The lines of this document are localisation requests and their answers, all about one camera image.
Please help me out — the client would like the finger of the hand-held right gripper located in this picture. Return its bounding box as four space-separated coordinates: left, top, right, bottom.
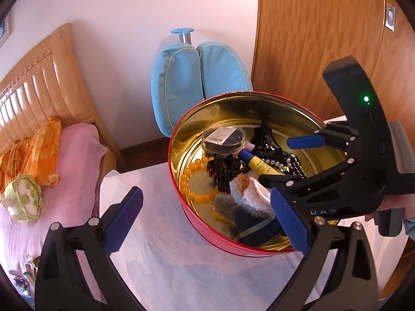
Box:
258 157 357 199
287 121 360 152

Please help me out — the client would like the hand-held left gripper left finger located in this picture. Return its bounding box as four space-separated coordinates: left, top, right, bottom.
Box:
36 186 144 311

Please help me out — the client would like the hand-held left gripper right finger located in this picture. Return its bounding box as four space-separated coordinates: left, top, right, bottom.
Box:
270 188 380 311

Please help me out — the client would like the pearl hair claw clip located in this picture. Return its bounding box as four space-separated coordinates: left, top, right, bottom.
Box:
275 155 307 179

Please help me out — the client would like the pearl bow hair clip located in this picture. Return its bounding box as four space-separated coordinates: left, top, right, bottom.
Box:
259 149 292 169

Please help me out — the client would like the black hair claw clip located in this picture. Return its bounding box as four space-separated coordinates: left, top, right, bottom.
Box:
250 120 277 156

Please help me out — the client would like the blue yellow tube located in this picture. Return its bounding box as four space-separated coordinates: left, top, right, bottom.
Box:
239 149 286 176

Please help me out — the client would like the plush doll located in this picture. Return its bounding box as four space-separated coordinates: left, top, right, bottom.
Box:
230 174 286 247

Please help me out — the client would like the grey fuzzy hair clip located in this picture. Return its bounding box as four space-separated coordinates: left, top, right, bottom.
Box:
211 192 242 225

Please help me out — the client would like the yellow bead bracelet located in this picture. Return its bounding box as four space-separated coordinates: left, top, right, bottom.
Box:
181 156 221 205

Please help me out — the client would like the red round tin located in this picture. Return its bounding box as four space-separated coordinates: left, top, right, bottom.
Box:
168 91 349 258

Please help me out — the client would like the clear round box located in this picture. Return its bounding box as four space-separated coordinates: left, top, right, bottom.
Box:
202 125 246 154

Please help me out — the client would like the black bow hair clip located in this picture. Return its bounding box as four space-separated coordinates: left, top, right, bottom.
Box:
207 154 244 192

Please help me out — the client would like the person's right hand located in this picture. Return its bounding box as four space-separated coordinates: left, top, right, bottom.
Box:
364 194 407 223

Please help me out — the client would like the bed with pink sheet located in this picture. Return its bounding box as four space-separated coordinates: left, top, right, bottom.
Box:
0 123 109 308

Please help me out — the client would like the cabbage plush toy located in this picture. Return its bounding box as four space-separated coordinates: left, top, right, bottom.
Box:
0 174 44 224

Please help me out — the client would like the orange pillow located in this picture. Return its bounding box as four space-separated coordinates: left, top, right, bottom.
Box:
0 118 63 188

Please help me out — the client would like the wooden wardrobe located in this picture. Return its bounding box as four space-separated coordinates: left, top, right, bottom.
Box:
251 0 415 299

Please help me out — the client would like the light blue chair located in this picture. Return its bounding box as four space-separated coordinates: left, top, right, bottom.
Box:
151 27 253 138

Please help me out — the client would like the wooden headboard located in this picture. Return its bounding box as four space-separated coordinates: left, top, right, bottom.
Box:
0 23 124 169

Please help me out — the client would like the silver recessed door handle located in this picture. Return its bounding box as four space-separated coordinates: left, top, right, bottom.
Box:
384 4 397 33

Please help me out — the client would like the silver picture frame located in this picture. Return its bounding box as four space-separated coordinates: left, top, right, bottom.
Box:
0 15 12 45

